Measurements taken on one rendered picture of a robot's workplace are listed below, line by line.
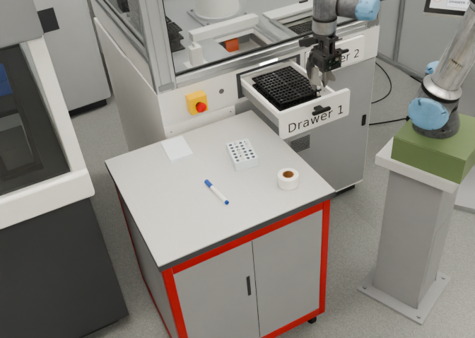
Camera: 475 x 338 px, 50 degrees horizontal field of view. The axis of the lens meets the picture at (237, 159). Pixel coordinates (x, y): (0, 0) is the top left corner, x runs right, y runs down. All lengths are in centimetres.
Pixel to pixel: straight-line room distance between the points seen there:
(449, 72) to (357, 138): 112
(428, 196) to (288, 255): 53
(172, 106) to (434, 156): 94
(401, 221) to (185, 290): 87
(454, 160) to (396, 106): 184
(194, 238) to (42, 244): 59
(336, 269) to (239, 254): 88
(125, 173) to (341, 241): 118
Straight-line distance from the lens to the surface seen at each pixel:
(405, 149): 182
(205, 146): 193
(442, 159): 178
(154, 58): 186
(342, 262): 250
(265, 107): 191
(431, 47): 376
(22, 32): 145
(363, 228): 266
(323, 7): 160
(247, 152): 182
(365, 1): 157
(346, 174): 271
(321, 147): 249
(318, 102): 184
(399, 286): 232
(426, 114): 162
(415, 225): 204
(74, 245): 196
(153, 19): 181
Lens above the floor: 190
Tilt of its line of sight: 38 degrees down
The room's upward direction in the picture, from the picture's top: 5 degrees counter-clockwise
